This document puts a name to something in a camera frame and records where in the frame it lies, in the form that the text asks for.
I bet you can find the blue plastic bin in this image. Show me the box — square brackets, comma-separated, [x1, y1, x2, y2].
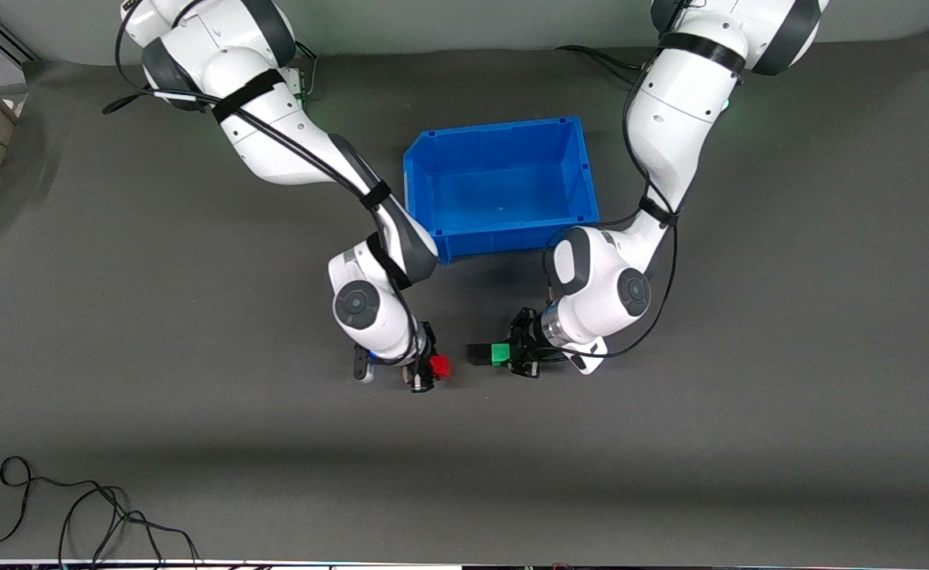
[402, 116, 601, 264]

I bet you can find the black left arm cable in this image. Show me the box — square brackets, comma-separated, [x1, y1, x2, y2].
[543, 44, 680, 361]

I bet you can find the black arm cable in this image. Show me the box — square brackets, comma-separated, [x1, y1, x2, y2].
[102, 4, 425, 365]
[543, 44, 680, 361]

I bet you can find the small metal mounting bracket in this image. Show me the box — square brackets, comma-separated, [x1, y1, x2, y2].
[284, 44, 313, 104]

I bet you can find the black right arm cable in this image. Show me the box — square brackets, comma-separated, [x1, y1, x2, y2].
[102, 4, 425, 365]

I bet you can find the loose black cable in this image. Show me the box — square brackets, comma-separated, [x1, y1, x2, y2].
[0, 456, 202, 570]

